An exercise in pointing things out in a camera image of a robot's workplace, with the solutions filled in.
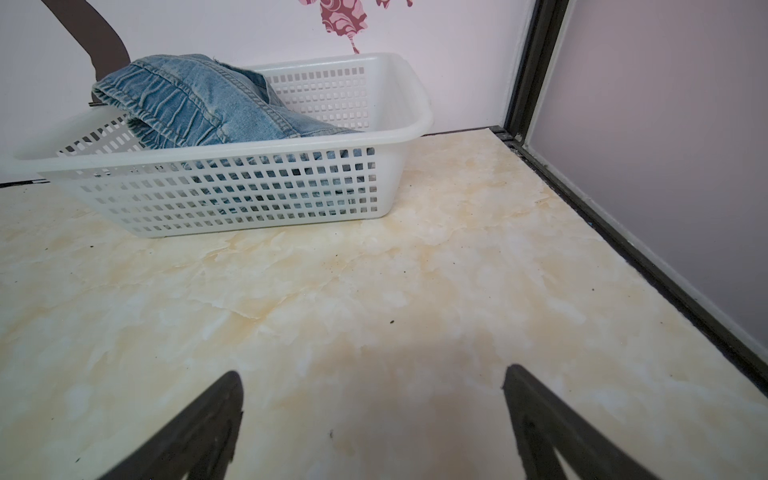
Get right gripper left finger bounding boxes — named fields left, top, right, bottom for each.
left=102, top=371, right=244, bottom=479

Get white plastic mesh basket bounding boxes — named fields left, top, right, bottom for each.
left=1, top=53, right=433, bottom=238

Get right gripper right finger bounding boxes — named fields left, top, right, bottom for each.
left=502, top=364, right=656, bottom=479

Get blue denim long pants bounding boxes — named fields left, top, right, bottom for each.
left=92, top=54, right=352, bottom=149

